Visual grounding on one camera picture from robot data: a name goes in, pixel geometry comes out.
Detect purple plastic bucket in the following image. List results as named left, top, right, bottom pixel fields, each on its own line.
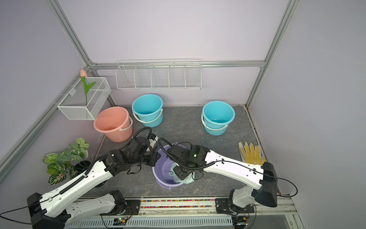
left=152, top=149, right=183, bottom=189

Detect teal plastic bucket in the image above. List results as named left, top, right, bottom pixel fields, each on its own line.
left=132, top=94, right=163, bottom=128
left=201, top=101, right=235, bottom=136

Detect light green microfiber cloth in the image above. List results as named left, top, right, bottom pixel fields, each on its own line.
left=170, top=163, right=195, bottom=184

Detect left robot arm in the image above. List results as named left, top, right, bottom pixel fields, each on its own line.
left=27, top=134, right=160, bottom=229

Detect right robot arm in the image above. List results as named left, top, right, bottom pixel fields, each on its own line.
left=162, top=145, right=278, bottom=208

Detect pink plastic bucket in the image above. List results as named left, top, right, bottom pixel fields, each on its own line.
left=93, top=106, right=133, bottom=143

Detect yellow white work gloves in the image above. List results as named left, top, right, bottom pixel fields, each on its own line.
left=238, top=142, right=266, bottom=165

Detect potted green leafy plant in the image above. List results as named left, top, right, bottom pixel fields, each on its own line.
left=43, top=138, right=91, bottom=186

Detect artificial pink tulip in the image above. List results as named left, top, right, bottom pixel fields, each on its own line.
left=80, top=69, right=96, bottom=106

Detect black corrugated cable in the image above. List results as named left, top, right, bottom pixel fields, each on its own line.
left=157, top=137, right=216, bottom=171

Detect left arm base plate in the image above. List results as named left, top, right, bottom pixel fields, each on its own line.
left=101, top=199, right=141, bottom=216

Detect rail with coloured beads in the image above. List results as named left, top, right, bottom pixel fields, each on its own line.
left=125, top=197, right=298, bottom=217

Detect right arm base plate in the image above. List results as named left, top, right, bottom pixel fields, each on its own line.
left=214, top=198, right=254, bottom=216

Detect white slotted cable duct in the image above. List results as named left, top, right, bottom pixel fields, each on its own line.
left=67, top=216, right=234, bottom=229

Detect white wire basket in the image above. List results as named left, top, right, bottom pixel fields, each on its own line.
left=57, top=77, right=111, bottom=120

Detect long white wire shelf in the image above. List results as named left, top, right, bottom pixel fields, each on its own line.
left=116, top=59, right=202, bottom=90

